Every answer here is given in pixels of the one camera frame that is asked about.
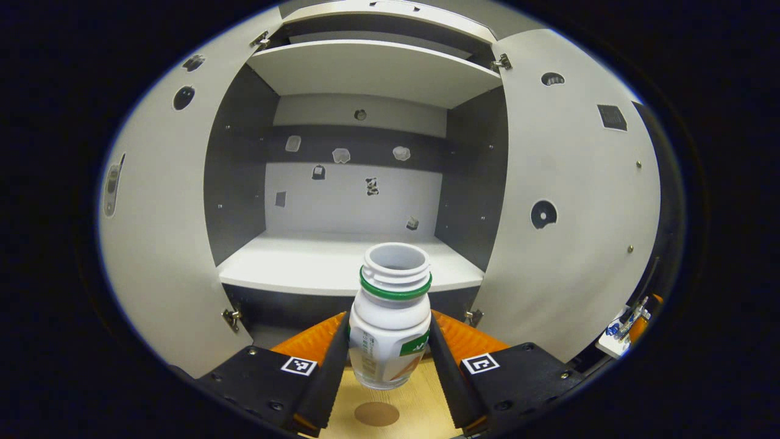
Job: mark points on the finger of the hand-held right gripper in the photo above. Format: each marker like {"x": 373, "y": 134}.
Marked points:
{"x": 640, "y": 329}

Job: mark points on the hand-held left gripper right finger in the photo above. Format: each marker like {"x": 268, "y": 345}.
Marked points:
{"x": 448, "y": 378}

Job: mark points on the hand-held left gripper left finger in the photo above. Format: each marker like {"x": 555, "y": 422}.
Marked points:
{"x": 329, "y": 384}

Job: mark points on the white drink bottle green label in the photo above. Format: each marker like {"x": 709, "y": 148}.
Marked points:
{"x": 390, "y": 329}

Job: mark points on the white cabinet door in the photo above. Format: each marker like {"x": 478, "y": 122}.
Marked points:
{"x": 573, "y": 274}
{"x": 164, "y": 244}

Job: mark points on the blue silver tool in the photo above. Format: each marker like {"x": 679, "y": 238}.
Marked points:
{"x": 627, "y": 320}

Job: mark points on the round brown coaster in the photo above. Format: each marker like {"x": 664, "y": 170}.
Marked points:
{"x": 376, "y": 414}

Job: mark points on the white cabinet shelf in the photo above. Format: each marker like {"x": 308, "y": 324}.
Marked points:
{"x": 292, "y": 268}
{"x": 372, "y": 73}

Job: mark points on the white grey cabinet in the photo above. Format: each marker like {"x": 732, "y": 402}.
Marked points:
{"x": 353, "y": 201}

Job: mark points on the white cabinet drawer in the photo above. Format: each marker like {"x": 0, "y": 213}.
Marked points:
{"x": 390, "y": 11}

